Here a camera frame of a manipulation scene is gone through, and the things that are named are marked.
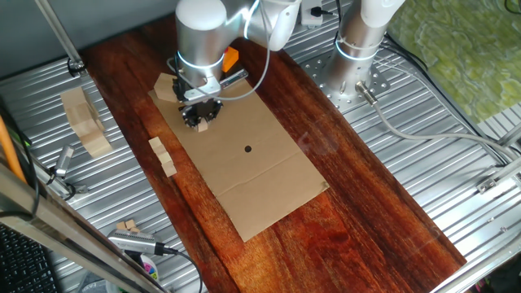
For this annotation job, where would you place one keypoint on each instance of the large wooden cube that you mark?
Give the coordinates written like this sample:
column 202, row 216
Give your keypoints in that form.
column 86, row 127
column 73, row 97
column 97, row 145
column 79, row 113
column 163, row 87

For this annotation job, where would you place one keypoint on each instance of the aluminium profile with bracket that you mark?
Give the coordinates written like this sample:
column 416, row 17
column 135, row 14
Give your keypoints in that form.
column 500, row 175

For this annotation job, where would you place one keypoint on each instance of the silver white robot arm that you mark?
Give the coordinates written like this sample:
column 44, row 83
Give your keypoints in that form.
column 199, row 36

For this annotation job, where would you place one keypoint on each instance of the aluminium pole with black foot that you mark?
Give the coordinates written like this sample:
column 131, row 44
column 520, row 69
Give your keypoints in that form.
column 61, row 36

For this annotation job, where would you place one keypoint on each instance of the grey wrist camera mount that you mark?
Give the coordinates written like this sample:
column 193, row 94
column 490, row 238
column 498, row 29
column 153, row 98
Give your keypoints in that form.
column 201, row 93

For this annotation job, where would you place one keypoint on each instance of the dark red wooden board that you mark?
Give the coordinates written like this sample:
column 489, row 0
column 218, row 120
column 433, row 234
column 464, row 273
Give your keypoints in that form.
column 366, row 228

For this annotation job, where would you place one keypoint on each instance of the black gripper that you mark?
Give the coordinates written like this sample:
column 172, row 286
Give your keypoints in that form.
column 204, row 112

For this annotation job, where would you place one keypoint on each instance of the grey cloth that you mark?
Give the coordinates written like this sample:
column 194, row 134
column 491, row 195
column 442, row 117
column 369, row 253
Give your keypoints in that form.
column 95, row 285

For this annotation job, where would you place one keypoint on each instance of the brown cardboard sheet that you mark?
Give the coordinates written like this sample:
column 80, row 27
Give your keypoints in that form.
column 252, row 183

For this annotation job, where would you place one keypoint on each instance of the orange emergency stop button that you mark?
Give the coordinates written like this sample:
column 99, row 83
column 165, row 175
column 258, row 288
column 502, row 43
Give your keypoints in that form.
column 230, row 59

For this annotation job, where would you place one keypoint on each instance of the orange tube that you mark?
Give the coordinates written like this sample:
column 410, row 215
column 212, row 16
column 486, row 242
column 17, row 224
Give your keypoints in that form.
column 8, row 150

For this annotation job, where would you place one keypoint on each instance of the black keyboard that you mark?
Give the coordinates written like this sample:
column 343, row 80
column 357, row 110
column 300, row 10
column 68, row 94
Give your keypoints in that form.
column 24, row 264

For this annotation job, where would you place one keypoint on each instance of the silver depth camera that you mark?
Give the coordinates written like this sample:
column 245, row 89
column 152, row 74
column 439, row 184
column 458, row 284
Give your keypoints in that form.
column 130, row 241
column 64, row 159

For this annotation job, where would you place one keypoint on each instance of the aluminium frame beam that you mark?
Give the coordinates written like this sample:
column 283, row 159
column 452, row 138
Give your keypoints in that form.
column 61, row 236

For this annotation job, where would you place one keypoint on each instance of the white power strip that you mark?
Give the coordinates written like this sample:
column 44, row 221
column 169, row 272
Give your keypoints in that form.
column 313, row 21

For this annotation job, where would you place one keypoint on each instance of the metal camera mount arm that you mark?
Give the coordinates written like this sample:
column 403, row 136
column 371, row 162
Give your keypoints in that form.
column 79, row 189

